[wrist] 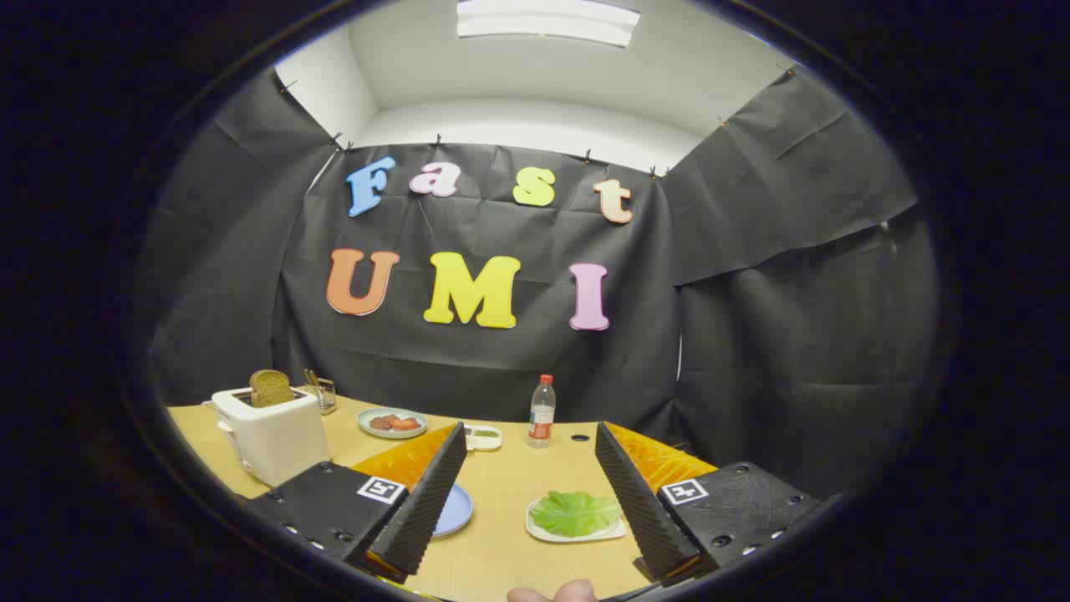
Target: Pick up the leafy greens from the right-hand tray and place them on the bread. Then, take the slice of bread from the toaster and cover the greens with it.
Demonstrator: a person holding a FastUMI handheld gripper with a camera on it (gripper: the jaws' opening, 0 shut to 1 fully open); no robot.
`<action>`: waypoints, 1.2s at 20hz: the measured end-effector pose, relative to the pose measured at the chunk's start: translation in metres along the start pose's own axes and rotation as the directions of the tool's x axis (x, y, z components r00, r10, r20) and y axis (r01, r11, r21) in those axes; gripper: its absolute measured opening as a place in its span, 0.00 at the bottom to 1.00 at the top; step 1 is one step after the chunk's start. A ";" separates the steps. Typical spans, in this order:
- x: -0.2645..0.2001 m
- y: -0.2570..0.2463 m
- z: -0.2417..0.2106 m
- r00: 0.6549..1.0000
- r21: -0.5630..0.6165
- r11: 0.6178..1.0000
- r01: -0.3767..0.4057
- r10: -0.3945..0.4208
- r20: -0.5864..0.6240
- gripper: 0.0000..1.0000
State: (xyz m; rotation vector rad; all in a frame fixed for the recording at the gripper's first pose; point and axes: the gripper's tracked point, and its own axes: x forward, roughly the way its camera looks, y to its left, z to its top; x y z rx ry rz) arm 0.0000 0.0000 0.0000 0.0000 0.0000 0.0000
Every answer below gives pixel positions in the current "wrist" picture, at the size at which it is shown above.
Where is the ceiling light panel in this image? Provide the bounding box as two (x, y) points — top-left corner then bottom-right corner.
(456, 0), (641, 48)

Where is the green lettuce leaf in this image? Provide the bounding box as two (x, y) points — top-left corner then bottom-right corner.
(531, 491), (624, 538)

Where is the blue round plate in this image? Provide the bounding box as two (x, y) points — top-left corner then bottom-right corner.
(431, 483), (475, 538)

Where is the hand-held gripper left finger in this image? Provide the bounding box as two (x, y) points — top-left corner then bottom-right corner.
(242, 422), (469, 584)

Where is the white toaster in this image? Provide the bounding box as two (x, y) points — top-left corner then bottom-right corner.
(211, 386), (331, 488)

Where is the pale green round plate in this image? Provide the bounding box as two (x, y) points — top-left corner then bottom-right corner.
(358, 407), (429, 440)

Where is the white square plate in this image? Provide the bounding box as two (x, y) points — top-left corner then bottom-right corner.
(525, 493), (628, 544)

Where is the brown bread slice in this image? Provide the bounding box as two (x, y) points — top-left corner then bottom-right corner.
(249, 370), (296, 409)

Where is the clear bottle red cap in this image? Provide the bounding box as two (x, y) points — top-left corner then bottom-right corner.
(529, 374), (557, 449)

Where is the black backdrop cloth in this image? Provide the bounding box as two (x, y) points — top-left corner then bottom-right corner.
(134, 67), (941, 503)

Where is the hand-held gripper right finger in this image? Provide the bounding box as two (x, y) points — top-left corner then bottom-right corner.
(595, 421), (824, 588)

